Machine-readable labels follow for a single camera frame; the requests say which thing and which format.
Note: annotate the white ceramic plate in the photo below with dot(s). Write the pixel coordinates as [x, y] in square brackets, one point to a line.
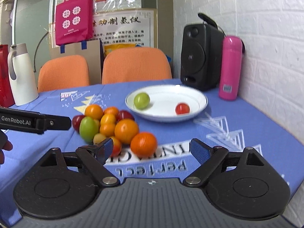
[163, 102]

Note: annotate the large orange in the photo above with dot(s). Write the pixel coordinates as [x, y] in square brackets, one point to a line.
[125, 130]

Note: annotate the blue printed tablecloth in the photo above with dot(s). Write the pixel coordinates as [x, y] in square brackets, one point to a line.
[232, 124]

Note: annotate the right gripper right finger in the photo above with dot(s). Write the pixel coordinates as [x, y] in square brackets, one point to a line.
[210, 158]

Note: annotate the left orange chair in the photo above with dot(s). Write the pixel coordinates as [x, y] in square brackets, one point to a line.
[63, 73]

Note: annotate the pink thermos bottle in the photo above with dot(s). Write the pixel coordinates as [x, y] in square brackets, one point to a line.
[231, 68]

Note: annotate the magenta tote bag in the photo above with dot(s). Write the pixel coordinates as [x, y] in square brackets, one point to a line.
[73, 21]

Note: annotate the brown paper bag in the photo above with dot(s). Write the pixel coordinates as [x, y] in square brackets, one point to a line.
[93, 53]

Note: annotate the orange chair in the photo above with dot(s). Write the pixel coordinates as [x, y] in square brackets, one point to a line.
[135, 64]
[63, 73]

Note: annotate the framed Chinese text poster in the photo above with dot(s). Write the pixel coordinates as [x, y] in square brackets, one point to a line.
[130, 26]

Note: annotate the tan longan fruit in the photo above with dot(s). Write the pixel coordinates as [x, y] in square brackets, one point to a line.
[98, 138]

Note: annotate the small orange kumquat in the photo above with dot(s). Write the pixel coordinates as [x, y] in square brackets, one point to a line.
[107, 129]

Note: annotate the black loudspeaker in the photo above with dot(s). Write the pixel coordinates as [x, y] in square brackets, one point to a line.
[201, 54]

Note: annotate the red bag at left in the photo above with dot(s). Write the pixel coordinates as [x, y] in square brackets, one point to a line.
[6, 96]

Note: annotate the mandarin orange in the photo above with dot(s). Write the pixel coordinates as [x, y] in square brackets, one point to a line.
[94, 111]
[144, 144]

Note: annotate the small red tomato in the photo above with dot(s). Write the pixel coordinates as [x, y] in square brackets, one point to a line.
[182, 108]

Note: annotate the white thermos jug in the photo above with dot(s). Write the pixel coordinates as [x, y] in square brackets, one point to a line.
[21, 76]

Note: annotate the person's left hand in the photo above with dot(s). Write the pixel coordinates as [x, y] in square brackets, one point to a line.
[5, 144]

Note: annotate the red orange tomato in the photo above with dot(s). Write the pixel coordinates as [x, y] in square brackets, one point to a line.
[117, 147]

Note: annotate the yellow snack bag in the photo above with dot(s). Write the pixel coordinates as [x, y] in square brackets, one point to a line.
[112, 47]

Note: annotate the dark red plum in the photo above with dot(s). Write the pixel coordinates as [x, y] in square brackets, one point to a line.
[123, 114]
[76, 122]

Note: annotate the right orange chair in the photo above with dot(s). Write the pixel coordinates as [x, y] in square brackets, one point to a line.
[135, 64]

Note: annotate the small yellow orange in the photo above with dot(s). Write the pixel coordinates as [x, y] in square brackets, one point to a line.
[108, 119]

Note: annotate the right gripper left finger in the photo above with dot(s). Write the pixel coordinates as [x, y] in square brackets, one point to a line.
[93, 158]

